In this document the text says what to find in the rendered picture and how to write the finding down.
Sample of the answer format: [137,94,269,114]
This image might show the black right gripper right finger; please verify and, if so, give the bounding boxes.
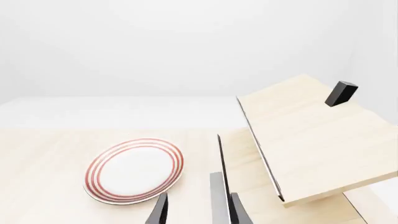
[231,192,254,224]

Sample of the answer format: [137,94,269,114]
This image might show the small black block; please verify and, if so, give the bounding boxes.
[324,80,359,108]

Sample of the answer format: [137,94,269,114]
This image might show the white plate with red rings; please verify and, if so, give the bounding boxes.
[83,138,185,206]

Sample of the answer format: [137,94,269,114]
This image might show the pale wooden drawer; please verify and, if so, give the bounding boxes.
[216,127,374,224]

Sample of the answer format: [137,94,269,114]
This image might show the pale wooden cabinet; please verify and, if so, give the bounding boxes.
[235,73,398,224]

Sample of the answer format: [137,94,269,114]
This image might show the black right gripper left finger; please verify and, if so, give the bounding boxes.
[144,192,170,224]

